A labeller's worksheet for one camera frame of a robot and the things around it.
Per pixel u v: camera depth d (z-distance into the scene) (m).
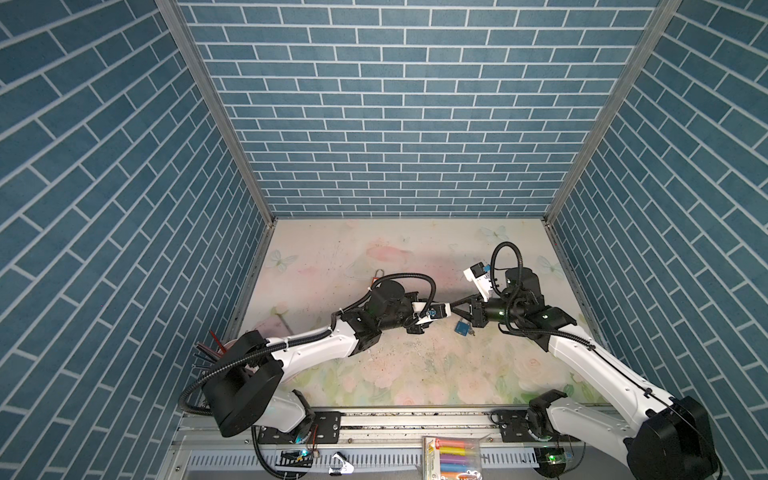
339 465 0.69
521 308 0.62
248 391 0.42
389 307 0.62
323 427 0.73
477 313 0.68
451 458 0.69
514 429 0.73
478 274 0.70
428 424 0.75
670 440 0.39
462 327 0.91
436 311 0.63
